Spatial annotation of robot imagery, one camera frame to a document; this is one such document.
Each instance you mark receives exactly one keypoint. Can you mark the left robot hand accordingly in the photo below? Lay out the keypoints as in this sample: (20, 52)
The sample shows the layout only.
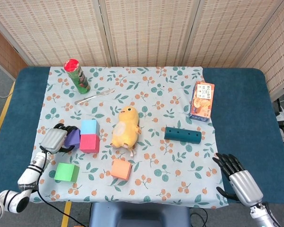
(53, 140)

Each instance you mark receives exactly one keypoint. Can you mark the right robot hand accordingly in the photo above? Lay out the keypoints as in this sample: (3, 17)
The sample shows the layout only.
(246, 189)

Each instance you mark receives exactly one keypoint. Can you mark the purple foam block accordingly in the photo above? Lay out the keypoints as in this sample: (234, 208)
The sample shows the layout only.
(73, 139)

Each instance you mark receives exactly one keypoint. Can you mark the green foam cube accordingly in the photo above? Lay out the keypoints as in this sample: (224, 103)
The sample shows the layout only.
(65, 172)

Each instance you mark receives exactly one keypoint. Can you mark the pink foam cube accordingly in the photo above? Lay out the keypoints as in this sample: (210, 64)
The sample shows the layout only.
(88, 143)

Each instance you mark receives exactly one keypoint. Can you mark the orange foam cube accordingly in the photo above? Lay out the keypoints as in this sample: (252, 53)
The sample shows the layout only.
(120, 169)

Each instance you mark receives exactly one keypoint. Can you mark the yellow plush duck toy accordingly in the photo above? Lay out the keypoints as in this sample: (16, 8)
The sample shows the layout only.
(125, 127)

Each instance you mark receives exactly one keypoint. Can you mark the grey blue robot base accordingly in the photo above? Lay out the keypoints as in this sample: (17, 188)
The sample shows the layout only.
(139, 215)

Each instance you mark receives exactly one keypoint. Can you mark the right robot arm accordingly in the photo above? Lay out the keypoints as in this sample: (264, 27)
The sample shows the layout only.
(261, 216)

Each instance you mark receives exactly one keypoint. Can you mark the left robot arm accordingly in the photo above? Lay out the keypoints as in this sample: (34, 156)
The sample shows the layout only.
(28, 175)

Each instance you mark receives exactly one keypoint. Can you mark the light blue foam cube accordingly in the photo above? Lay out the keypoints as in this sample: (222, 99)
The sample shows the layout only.
(88, 127)

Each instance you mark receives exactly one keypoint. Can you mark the silver table knife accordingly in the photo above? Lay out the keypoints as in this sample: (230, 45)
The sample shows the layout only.
(94, 95)

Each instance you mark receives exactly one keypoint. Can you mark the green chips can red lid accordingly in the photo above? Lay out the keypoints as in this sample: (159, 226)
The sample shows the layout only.
(79, 78)

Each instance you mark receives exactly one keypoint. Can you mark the teal cylinder with holes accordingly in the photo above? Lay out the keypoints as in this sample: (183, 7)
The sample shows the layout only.
(182, 134)

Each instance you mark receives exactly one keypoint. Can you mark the floral print tablecloth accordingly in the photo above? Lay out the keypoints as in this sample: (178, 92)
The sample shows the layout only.
(156, 189)

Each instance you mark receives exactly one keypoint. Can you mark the orange blue snack box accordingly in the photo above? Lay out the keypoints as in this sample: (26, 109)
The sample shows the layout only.
(201, 101)

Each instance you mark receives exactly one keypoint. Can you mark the beige woven folding screen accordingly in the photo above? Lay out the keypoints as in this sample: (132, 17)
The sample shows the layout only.
(144, 30)

